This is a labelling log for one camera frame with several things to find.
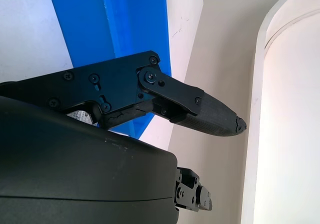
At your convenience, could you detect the white round container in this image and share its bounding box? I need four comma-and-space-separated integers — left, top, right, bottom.
239, 0, 320, 224

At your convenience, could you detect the blue plastic tray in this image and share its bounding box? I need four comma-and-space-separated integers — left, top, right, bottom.
45, 0, 173, 140

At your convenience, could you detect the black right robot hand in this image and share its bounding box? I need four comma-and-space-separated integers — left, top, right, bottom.
0, 50, 248, 224

